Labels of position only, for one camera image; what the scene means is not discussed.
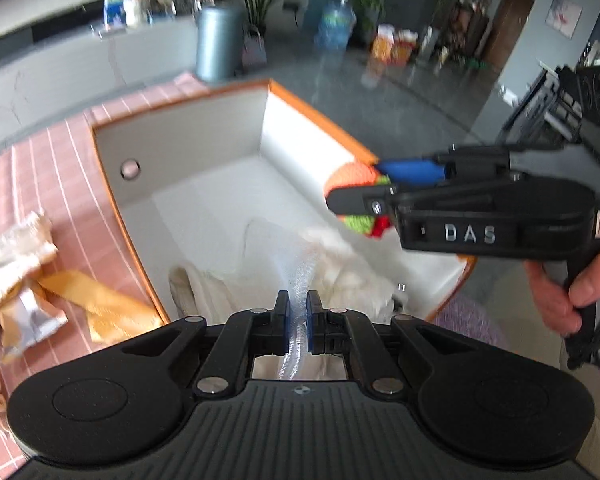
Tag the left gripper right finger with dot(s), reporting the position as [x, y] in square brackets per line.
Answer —
[315, 322]

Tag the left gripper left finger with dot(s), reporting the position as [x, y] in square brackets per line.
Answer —
[280, 320]

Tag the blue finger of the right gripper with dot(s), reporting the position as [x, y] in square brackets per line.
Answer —
[361, 201]
[417, 172]

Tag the orange crochet fruit toy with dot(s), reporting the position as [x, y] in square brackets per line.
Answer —
[358, 173]

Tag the clear plastic bag with ribbon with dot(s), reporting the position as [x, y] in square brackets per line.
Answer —
[275, 259]

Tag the person right hand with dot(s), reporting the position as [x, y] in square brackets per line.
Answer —
[559, 307]

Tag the orange white cardboard box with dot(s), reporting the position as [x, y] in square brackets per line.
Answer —
[185, 178]

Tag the yellow ribbon strip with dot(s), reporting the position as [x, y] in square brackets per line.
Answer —
[111, 316]

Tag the blue water jug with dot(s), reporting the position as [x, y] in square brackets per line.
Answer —
[336, 26]

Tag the grey metal trash can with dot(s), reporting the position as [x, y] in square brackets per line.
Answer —
[219, 46]

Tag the crumpled paper wrapper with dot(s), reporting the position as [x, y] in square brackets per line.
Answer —
[26, 316]

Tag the teddy bear in white basket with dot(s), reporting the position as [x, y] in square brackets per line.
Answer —
[132, 2]

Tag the colourful picture book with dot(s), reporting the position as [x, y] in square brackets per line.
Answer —
[114, 15]

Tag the white marble tv console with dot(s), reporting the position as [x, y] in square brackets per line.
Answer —
[66, 75]

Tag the framed wall picture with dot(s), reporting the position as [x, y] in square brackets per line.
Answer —
[564, 16]

